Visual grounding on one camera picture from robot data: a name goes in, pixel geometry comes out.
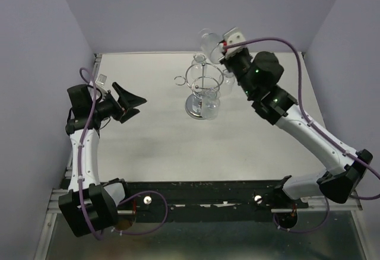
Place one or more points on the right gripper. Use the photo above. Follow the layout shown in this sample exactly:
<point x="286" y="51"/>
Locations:
<point x="226" y="61"/>

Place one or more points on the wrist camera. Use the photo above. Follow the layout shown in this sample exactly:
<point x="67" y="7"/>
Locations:
<point x="232" y="37"/>
<point x="101" y="85"/>

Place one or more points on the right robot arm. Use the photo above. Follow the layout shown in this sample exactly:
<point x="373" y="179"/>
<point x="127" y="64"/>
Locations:
<point x="258" y="76"/>

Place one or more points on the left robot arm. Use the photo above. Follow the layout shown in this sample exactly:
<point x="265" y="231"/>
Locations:
<point x="90" y="205"/>

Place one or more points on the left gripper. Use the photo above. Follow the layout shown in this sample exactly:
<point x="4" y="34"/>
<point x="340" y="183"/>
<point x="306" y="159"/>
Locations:
<point x="127" y="100"/>

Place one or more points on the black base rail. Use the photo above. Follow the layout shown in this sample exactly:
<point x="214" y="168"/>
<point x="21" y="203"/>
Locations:
<point x="206" y="201"/>

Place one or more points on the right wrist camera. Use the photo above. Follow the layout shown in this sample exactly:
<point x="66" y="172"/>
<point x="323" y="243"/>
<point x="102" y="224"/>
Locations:
<point x="232" y="37"/>

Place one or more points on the chrome wine glass rack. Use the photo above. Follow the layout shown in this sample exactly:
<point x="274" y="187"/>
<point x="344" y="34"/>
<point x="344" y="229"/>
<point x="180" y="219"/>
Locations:
<point x="211" y="79"/>

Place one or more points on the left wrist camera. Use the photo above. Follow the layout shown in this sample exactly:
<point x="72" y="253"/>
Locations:
<point x="101" y="85"/>

